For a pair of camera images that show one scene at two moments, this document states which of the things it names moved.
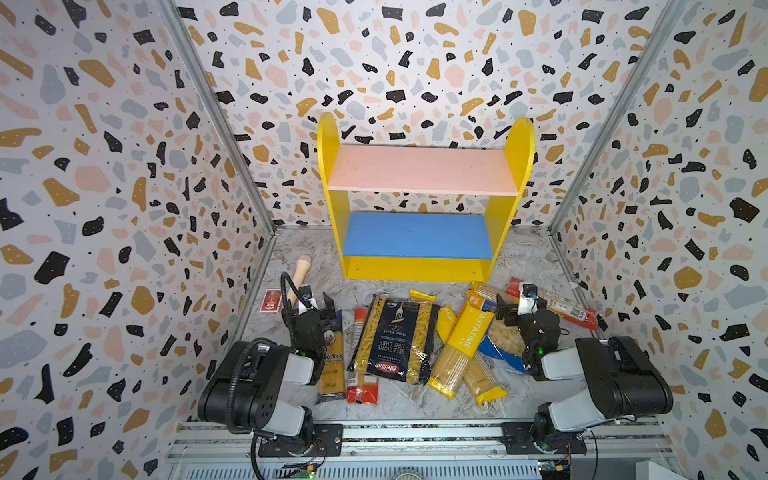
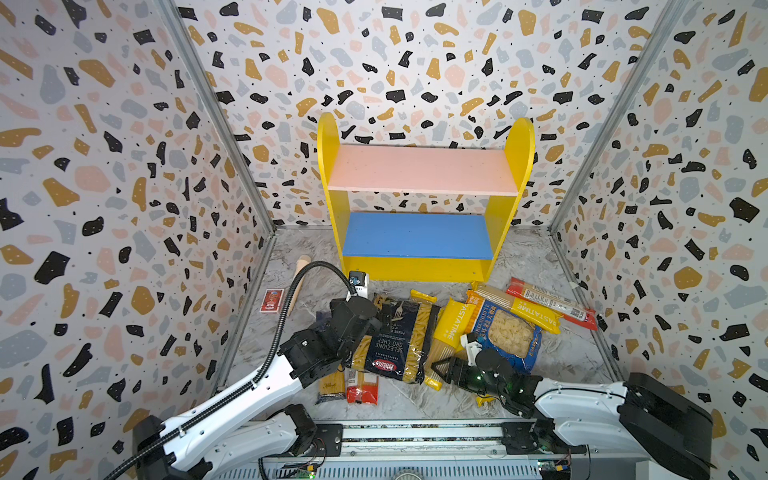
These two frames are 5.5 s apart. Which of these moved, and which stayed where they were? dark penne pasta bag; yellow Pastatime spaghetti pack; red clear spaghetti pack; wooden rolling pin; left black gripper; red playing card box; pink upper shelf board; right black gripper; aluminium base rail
Moved: right black gripper; yellow Pastatime spaghetti pack; left black gripper
Stayed: red clear spaghetti pack; pink upper shelf board; aluminium base rail; red playing card box; wooden rolling pin; dark penne pasta bag
